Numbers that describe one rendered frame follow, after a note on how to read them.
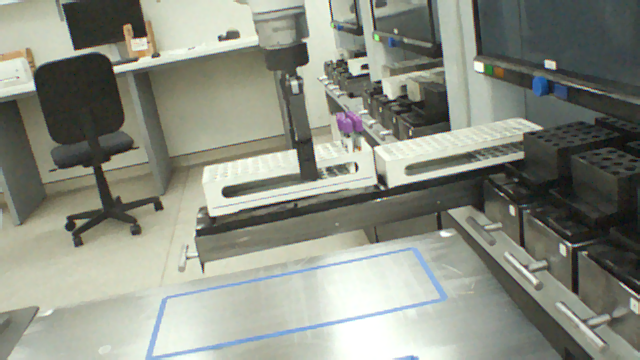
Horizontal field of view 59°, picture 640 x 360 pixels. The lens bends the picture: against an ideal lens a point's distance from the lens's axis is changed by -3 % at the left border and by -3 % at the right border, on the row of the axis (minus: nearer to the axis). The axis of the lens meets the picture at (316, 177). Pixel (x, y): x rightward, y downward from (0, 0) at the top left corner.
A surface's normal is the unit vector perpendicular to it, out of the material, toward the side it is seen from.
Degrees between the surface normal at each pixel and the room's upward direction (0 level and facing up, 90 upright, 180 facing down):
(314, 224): 90
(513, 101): 90
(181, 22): 90
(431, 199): 90
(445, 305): 0
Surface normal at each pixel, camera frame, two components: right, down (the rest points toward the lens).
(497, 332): -0.17, -0.94
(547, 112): 0.14, 0.29
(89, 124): 0.45, 0.14
